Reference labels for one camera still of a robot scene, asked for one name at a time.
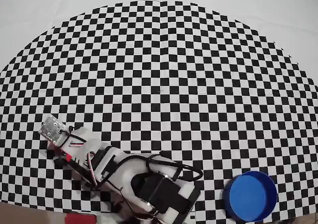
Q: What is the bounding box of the black white checkered mat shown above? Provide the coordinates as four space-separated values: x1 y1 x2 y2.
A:
0 0 318 221

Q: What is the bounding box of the red flat object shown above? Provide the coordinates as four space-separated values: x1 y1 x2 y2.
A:
65 213 96 224

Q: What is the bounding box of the white red gripper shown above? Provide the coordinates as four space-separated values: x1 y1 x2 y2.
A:
48 126 125 182

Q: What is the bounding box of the white red servo wire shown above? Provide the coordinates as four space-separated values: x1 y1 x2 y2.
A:
84 151 99 185

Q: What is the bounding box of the blue round box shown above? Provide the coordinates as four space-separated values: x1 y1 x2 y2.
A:
223 170 278 222

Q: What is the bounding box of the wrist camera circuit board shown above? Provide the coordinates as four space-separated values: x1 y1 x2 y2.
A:
38 114 67 143

